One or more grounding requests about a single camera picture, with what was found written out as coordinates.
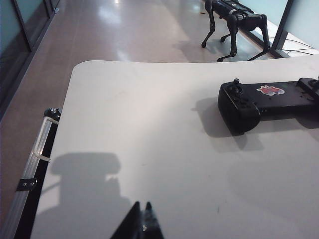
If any thin cable on floor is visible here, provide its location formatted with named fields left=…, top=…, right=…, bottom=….
left=284, top=38, right=319, bottom=55

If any black remote control with sticker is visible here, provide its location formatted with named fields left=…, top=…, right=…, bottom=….
left=218, top=77, right=319, bottom=136

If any aluminium table frame rail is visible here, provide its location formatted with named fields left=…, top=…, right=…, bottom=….
left=0, top=108, right=63, bottom=239

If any white strap on rail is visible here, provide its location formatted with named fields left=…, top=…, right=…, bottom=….
left=33, top=116, right=60, bottom=162

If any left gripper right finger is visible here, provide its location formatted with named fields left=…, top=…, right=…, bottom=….
left=142, top=201, right=165, bottom=239

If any black quadruped robot dog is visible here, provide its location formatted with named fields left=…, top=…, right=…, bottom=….
left=201, top=0, right=272, bottom=63

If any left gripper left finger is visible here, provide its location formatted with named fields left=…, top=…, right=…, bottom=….
left=111, top=201, right=142, bottom=239

